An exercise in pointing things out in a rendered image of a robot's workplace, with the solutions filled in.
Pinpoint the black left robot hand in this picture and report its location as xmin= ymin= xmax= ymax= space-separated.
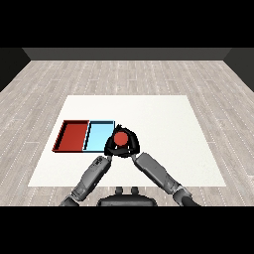
xmin=103 ymin=123 xmax=124 ymax=159

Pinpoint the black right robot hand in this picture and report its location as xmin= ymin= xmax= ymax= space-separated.
xmin=119 ymin=126 xmax=141 ymax=159

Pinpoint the red can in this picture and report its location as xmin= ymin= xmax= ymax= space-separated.
xmin=113 ymin=131 xmax=130 ymax=148

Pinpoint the shallow light blue open box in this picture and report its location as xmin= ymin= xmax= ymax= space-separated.
xmin=81 ymin=119 xmax=116 ymax=153

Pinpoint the shallow red open box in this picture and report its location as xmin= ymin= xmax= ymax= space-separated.
xmin=52 ymin=119 xmax=90 ymax=154

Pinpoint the dark grey robot body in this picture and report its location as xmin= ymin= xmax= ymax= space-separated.
xmin=96 ymin=187 xmax=159 ymax=207

